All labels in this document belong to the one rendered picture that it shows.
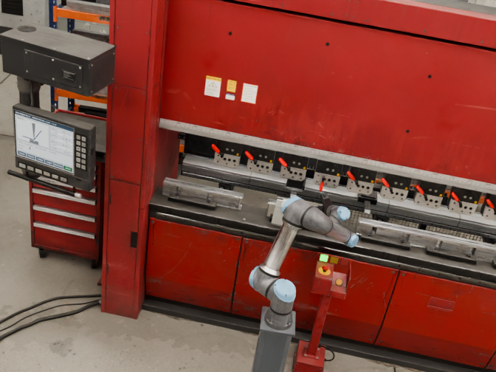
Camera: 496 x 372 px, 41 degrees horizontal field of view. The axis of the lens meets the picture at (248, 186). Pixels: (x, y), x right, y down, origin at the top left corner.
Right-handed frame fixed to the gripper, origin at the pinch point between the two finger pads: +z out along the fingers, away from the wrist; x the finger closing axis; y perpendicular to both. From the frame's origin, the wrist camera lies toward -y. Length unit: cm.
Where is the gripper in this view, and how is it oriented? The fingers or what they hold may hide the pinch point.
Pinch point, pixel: (315, 206)
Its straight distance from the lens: 398.2
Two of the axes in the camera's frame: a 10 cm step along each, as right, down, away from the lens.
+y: 0.6, 10.0, 0.6
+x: 9.3, -0.7, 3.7
